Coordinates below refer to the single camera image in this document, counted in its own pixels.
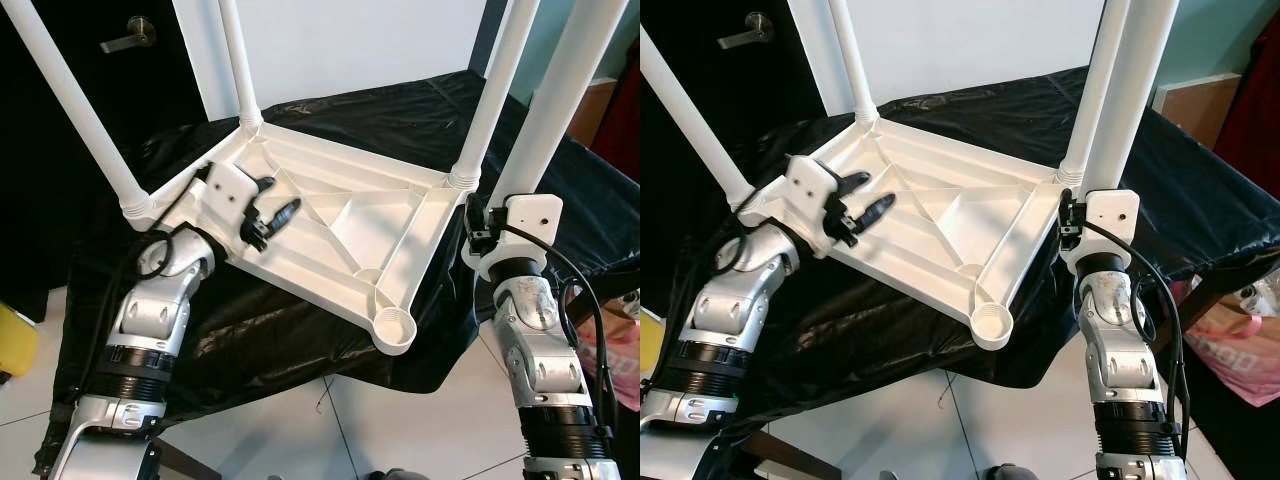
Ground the black door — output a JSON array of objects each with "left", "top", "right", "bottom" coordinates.
[
  {"left": 0, "top": 0, "right": 211, "bottom": 321},
  {"left": 640, "top": 0, "right": 829, "bottom": 241}
]

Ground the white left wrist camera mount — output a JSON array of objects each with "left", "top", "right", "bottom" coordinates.
[
  {"left": 200, "top": 162, "right": 263, "bottom": 251},
  {"left": 785, "top": 155, "right": 849, "bottom": 246}
]

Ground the dark red cloth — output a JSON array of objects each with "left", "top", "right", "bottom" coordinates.
[{"left": 1238, "top": 40, "right": 1280, "bottom": 171}]

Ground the white plastic table leg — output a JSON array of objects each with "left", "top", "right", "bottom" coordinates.
[
  {"left": 447, "top": 0, "right": 541, "bottom": 191},
  {"left": 0, "top": 0, "right": 153, "bottom": 221},
  {"left": 828, "top": 0, "right": 879, "bottom": 126},
  {"left": 500, "top": 0, "right": 631, "bottom": 201},
  {"left": 1080, "top": 0, "right": 1181, "bottom": 196},
  {"left": 218, "top": 0, "right": 264, "bottom": 131},
  {"left": 1057, "top": 0, "right": 1131, "bottom": 186},
  {"left": 640, "top": 30, "right": 756, "bottom": 211}
]

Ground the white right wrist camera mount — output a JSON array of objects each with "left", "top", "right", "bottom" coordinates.
[
  {"left": 470, "top": 193, "right": 563, "bottom": 281},
  {"left": 1062, "top": 188, "right": 1141, "bottom": 273}
]

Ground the dark grey pillar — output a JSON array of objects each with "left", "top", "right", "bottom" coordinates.
[{"left": 470, "top": 0, "right": 516, "bottom": 76}]

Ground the white board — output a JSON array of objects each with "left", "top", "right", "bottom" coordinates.
[{"left": 787, "top": 0, "right": 1106, "bottom": 116}]

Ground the brown wooden cabinet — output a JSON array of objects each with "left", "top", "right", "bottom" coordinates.
[
  {"left": 565, "top": 78, "right": 621, "bottom": 151},
  {"left": 1153, "top": 73, "right": 1243, "bottom": 151}
]

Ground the white plastic table top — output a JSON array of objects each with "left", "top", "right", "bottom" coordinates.
[
  {"left": 738, "top": 110, "right": 1076, "bottom": 351},
  {"left": 130, "top": 118, "right": 481, "bottom": 356}
]

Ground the white grey small device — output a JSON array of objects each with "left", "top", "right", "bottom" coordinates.
[{"left": 1240, "top": 280, "right": 1280, "bottom": 316}]

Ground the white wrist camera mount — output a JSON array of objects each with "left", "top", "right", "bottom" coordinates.
[
  {"left": 1062, "top": 188, "right": 1141, "bottom": 273},
  {"left": 470, "top": 193, "right": 563, "bottom": 281},
  {"left": 785, "top": 155, "right": 849, "bottom": 246},
  {"left": 200, "top": 162, "right": 263, "bottom": 251}
]

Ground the black plastic sheet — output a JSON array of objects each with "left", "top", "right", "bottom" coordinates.
[
  {"left": 35, "top": 68, "right": 641, "bottom": 476},
  {"left": 640, "top": 65, "right": 1280, "bottom": 480}
]

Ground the silver door handle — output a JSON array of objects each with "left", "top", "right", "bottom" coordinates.
[
  {"left": 717, "top": 12, "right": 776, "bottom": 49},
  {"left": 98, "top": 15, "right": 158, "bottom": 54}
]

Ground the yellow bag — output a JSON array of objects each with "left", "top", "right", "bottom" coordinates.
[
  {"left": 640, "top": 310, "right": 663, "bottom": 366},
  {"left": 0, "top": 300, "right": 39, "bottom": 381}
]

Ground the pink plastic bag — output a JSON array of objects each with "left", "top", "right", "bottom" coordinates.
[
  {"left": 1170, "top": 280, "right": 1280, "bottom": 406},
  {"left": 575, "top": 295, "right": 641, "bottom": 401}
]

